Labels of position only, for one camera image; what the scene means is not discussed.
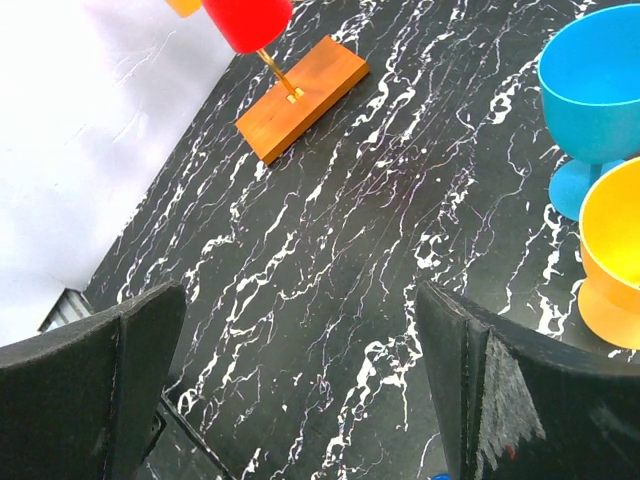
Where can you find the wooden rack base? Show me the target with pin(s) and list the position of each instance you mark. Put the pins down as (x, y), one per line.
(321, 78)

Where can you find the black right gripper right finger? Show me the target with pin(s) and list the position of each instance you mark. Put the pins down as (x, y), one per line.
(512, 403)

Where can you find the gold wire wine glass rack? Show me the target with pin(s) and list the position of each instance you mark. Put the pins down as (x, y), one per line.
(294, 93)

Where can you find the aluminium frame rail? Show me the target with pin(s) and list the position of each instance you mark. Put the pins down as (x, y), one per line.
(70, 307)

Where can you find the blue wine glass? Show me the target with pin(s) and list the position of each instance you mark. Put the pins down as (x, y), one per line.
(589, 79)

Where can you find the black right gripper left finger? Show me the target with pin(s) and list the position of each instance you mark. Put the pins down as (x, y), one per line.
(79, 402)

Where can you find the yellow wine glass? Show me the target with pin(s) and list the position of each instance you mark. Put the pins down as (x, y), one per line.
(608, 299)

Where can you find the red wine glass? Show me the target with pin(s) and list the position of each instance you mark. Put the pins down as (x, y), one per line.
(249, 25)

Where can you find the orange-yellow wine glass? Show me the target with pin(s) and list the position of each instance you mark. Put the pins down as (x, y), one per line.
(184, 8)

